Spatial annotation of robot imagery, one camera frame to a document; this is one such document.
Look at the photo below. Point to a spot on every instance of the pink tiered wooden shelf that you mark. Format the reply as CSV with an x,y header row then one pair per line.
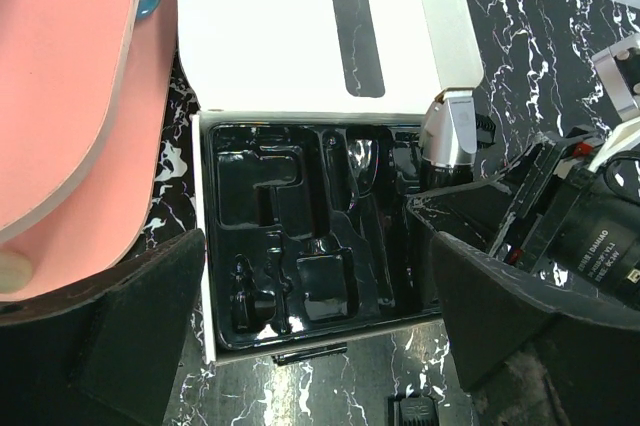
x,y
83,95

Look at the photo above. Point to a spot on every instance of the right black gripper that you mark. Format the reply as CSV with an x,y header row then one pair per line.
x,y
551,204

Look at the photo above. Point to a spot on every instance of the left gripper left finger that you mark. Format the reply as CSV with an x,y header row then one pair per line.
x,y
103,350

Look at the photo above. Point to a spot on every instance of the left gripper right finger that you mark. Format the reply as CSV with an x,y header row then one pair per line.
x,y
530,353

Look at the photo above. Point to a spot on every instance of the black pen under box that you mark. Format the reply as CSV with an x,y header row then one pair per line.
x,y
284,359

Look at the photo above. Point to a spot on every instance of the black silver hair clipper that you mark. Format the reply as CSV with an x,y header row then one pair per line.
x,y
448,141

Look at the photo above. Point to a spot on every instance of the white clipper kit box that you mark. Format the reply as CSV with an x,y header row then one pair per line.
x,y
305,151

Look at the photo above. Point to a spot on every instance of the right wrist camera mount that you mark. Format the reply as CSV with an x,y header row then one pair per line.
x,y
618,69

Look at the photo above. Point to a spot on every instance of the black comb attachment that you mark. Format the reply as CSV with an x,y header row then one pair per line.
x,y
412,411

